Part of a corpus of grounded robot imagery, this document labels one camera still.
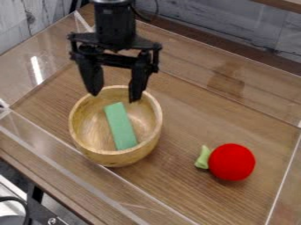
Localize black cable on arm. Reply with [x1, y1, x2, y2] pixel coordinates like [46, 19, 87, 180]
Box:
[131, 0, 161, 23]

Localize red plush ball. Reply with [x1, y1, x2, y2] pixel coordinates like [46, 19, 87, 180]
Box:
[209, 143, 257, 181]

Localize green rectangular block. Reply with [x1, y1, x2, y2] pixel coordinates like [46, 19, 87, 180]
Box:
[105, 102, 138, 150]

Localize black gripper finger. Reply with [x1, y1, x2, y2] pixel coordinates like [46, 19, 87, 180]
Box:
[77, 54, 103, 96]
[129, 54, 151, 103]

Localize green plush leaf piece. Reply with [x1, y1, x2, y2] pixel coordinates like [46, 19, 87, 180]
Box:
[194, 145, 212, 170]

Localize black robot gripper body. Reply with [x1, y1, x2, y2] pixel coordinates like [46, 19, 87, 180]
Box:
[67, 0, 163, 74]

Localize black table leg bracket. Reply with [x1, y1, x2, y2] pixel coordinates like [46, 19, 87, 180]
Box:
[0, 183, 73, 225]

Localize brown wooden bowl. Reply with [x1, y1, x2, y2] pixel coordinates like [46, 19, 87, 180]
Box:
[69, 85, 163, 167]

